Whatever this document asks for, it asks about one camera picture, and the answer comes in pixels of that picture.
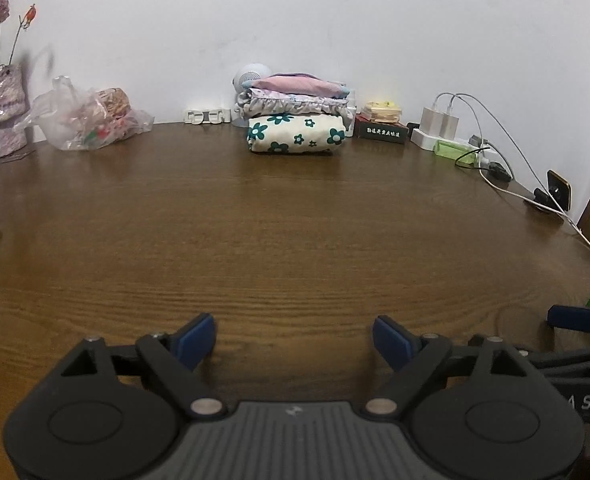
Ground black phone on stand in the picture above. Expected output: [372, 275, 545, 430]
[524, 169, 572, 217]

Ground white power strip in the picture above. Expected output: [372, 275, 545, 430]
[410, 128, 477, 152]

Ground white charging cable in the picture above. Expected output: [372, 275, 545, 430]
[434, 91, 590, 273]

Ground knitted vase with flowers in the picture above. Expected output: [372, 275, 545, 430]
[0, 0, 37, 159]

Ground white round lamp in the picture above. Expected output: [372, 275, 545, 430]
[231, 63, 272, 128]

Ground clear plastic bag with snacks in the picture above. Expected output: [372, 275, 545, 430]
[12, 76, 154, 151]

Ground yellow round container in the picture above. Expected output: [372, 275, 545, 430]
[361, 101, 402, 124]

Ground black box with text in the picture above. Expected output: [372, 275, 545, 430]
[353, 114, 409, 144]

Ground white charger adapters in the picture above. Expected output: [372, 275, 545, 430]
[420, 107, 459, 140]

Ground green rectangular device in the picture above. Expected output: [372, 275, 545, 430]
[433, 139, 477, 166]

